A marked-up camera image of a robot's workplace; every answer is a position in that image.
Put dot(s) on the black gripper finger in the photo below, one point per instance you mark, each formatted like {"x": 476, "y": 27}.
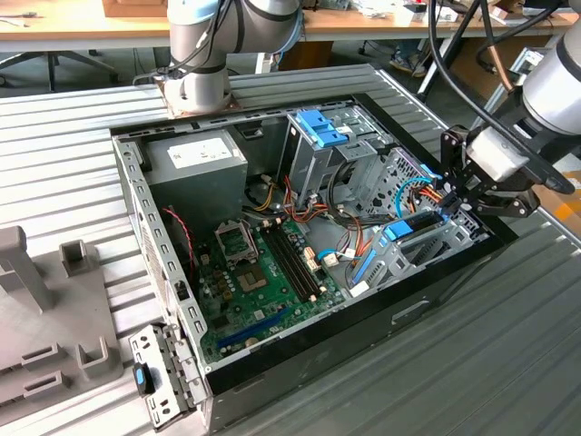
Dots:
{"x": 451, "y": 154}
{"x": 508, "y": 209}

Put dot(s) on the hard disk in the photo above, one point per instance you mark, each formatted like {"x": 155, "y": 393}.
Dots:
{"x": 397, "y": 230}

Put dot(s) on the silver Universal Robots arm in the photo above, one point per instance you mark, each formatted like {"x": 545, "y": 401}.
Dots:
{"x": 195, "y": 82}

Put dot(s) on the grey metal disk bay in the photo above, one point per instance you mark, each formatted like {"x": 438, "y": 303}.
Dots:
{"x": 390, "y": 268}

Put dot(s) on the small blue bay tab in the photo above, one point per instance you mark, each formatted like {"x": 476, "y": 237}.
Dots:
{"x": 429, "y": 171}

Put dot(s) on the labelled cardboard box orange stripe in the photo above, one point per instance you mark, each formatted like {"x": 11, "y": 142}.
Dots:
{"x": 567, "y": 209}

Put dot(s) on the perforated metal drive cage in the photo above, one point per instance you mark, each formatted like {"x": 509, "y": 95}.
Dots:
{"x": 386, "y": 181}

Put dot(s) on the person's foot with shoe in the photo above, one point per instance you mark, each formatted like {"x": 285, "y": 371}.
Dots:
{"x": 410, "y": 61}

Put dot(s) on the black stand pole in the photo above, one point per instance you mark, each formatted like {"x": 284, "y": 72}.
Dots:
{"x": 465, "y": 22}

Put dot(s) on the blue plastic drive latch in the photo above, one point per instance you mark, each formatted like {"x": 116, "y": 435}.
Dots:
{"x": 318, "y": 129}

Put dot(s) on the grey metal drive cage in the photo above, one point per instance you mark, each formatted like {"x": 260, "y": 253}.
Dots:
{"x": 313, "y": 168}

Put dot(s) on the white box red top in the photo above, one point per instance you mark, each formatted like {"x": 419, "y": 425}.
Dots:
{"x": 415, "y": 16}

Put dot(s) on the white label tag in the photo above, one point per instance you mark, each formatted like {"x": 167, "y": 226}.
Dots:
{"x": 360, "y": 289}

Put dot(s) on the white paper pile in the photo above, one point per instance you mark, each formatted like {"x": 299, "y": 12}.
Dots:
{"x": 377, "y": 9}

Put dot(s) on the black monitor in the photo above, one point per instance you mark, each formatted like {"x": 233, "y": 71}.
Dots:
{"x": 542, "y": 5}

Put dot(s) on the black RAM slot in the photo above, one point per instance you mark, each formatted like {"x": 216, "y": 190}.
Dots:
{"x": 303, "y": 255}
{"x": 292, "y": 260}
{"x": 287, "y": 263}
{"x": 297, "y": 258}

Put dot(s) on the open black PC case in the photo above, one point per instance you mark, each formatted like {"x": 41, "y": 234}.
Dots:
{"x": 363, "y": 327}

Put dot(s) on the thin metal locking lever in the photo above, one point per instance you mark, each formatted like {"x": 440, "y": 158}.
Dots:
{"x": 250, "y": 240}

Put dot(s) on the green motherboard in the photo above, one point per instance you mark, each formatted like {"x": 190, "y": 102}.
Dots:
{"x": 272, "y": 300}

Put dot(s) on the CPU socket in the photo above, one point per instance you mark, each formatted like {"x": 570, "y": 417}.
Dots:
{"x": 252, "y": 278}

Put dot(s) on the grey power supply box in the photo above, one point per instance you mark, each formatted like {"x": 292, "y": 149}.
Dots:
{"x": 195, "y": 181}

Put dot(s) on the blue expansion slot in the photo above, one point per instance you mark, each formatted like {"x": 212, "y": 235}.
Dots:
{"x": 254, "y": 329}

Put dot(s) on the small brown cardboard box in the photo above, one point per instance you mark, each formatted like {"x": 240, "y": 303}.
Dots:
{"x": 131, "y": 6}

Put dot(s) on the long wooden desk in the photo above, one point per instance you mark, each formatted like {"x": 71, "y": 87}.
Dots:
{"x": 81, "y": 27}

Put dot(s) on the black office chair base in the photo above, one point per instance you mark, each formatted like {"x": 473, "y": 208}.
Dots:
{"x": 52, "y": 68}

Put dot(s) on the grey parts rack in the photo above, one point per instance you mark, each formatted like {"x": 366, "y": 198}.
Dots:
{"x": 54, "y": 327}

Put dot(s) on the aluminium profile frame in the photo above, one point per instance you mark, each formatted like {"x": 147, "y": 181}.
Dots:
{"x": 531, "y": 56}

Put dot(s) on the square brown base plate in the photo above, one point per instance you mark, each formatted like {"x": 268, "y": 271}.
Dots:
{"x": 232, "y": 106}

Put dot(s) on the silver slot bracket cover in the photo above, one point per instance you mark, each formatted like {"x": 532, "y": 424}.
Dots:
{"x": 147, "y": 345}

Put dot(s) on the blue black bracket latch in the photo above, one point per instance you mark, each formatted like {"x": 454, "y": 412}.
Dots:
{"x": 141, "y": 378}

